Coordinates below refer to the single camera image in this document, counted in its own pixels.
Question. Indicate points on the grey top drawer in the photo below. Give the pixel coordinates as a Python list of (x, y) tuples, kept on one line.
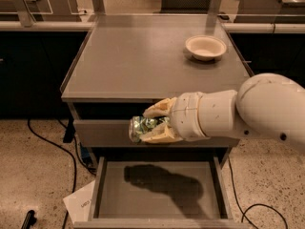
[(115, 133)]

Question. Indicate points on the white paper sheet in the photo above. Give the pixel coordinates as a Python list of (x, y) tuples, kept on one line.
[(78, 203)]

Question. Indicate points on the white horizontal rail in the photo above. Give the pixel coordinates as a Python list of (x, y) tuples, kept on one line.
[(229, 27)]

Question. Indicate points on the grey drawer cabinet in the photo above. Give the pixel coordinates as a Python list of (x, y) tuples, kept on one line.
[(129, 62)]

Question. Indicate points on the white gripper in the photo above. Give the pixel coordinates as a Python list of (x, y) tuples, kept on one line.
[(185, 115)]

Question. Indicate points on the crushed green can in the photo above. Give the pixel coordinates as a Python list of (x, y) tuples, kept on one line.
[(140, 125)]

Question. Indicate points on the open grey middle drawer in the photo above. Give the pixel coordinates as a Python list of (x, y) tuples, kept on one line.
[(159, 195)]

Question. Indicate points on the white paper bowl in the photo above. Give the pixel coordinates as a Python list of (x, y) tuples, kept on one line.
[(205, 47)]

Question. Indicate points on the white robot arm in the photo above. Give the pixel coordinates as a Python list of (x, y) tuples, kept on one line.
[(266, 105)]

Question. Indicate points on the black object on floor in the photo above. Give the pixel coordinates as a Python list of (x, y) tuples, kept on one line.
[(29, 220)]

